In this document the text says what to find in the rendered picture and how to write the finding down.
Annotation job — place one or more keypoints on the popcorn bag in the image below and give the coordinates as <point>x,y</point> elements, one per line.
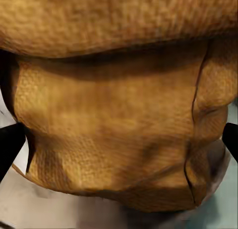
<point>119,98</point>

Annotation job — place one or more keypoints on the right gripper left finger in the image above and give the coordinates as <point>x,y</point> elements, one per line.
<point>12,139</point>

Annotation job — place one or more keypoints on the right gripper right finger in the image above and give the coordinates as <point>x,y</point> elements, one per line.
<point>230,139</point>

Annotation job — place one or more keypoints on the microwave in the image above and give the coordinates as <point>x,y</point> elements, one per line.
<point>25,205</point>

